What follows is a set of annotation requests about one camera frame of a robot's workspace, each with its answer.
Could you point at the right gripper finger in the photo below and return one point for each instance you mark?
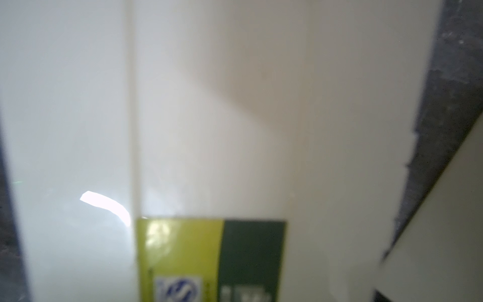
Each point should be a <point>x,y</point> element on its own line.
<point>379,297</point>

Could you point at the white wrap dispenser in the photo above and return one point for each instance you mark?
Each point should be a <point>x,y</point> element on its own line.
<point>300,111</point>
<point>439,255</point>

